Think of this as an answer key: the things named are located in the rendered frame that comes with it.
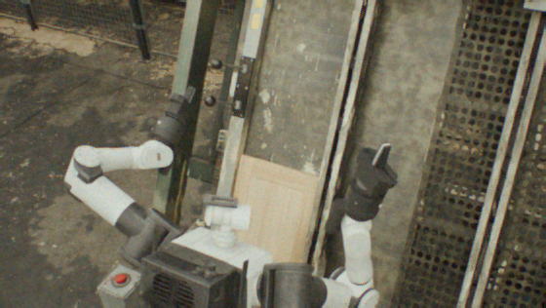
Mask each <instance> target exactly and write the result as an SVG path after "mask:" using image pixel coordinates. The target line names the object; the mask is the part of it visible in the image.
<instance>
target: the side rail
mask: <svg viewBox="0 0 546 308"><path fill-rule="evenodd" d="M218 4H219V0H187V2H186V7H185V13H184V18H183V24H182V30H181V40H180V45H179V51H178V56H177V62H176V67H175V77H174V81H173V87H172V92H171V94H172V93H177V94H181V95H182V96H183V94H184V93H185V92H186V90H188V88H189V87H193V88H194V89H195V90H196V91H195V93H194V95H193V99H192V102H191V103H190V104H191V105H192V107H193V109H194V111H195V112H196V114H195V115H194V117H193V119H192V120H190V122H189V123H188V125H187V127H186V128H185V131H184V133H183V135H182V136H181V138H180V141H179V143H178V145H177V147H178V148H180V153H179V154H178V156H177V157H176V159H175V162H174V164H173V165H172V166H171V168H170V170H169V172H168V175H167V176H165V175H162V174H160V173H157V178H156V190H155V195H154V201H153V206H152V208H154V209H156V210H157V211H159V212H161V213H162V214H163V215H166V216H167V217H168V218H169V219H170V220H172V221H173V222H174V223H176V224H177V225H178V226H179V225H180V215H181V210H182V204H183V199H184V194H185V189H186V183H187V178H188V176H186V168H187V164H188V158H189V156H190V155H192V153H193V142H194V137H195V133H196V128H197V123H198V117H199V112H200V107H201V102H202V96H203V91H204V87H205V81H206V71H207V65H208V61H209V55H210V50H211V45H212V40H213V35H214V30H215V20H216V16H217V10H218Z"/></svg>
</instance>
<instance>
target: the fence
mask: <svg viewBox="0 0 546 308"><path fill-rule="evenodd" d="M255 2H256V0H253V5H252V10H251V15H250V20H249V25H248V30H247V35H246V39H245V45H244V54H243V56H245V57H250V58H255V63H254V67H253V76H252V80H251V85H250V90H249V95H248V100H247V104H246V110H245V114H244V118H240V117H236V116H232V115H231V123H230V127H229V133H228V138H227V142H226V147H225V152H224V157H223V162H222V166H221V172H220V177H219V182H218V191H217V195H218V196H225V197H232V195H233V191H234V186H235V180H236V176H237V171H238V167H239V162H240V157H241V154H244V146H245V141H246V136H247V131H248V126H249V122H250V117H251V113H252V108H253V103H254V94H255V89H256V80H257V75H258V70H259V66H260V62H261V56H262V52H263V47H264V42H265V37H266V32H267V27H268V23H269V14H270V9H271V4H272V0H264V2H263V6H262V8H257V7H255ZM254 14H258V15H261V16H260V21H259V27H258V30H257V29H253V28H251V26H252V20H253V15H254ZM218 226H221V225H219V224H212V225H211V229H210V230H213V231H214V230H216V228H217V227H218Z"/></svg>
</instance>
